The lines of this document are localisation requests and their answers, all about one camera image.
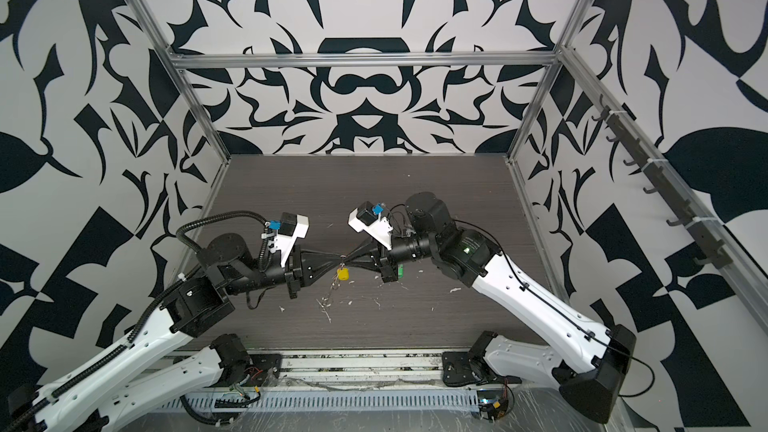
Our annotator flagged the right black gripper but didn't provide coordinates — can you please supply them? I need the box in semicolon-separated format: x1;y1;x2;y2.
347;230;444;282

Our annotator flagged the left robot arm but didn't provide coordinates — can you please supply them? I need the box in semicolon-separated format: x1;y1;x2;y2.
6;234;343;431

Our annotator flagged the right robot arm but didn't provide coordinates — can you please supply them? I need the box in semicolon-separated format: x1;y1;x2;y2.
345;192;636;424

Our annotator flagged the small circuit board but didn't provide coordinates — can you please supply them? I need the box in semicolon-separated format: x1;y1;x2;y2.
477;387;515;422

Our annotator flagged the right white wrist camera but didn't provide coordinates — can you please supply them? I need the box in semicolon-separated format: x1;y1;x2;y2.
348;201;393;251

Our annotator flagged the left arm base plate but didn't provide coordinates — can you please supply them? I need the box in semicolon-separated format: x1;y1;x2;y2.
240;353;283;388

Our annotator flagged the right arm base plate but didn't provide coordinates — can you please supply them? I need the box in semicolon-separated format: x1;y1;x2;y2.
441;351;522;387

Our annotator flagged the white slotted cable duct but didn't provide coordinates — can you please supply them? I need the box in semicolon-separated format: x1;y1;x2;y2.
187;389;480;413

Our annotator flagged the black wall hook rail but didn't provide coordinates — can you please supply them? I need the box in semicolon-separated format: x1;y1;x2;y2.
593;96;734;270

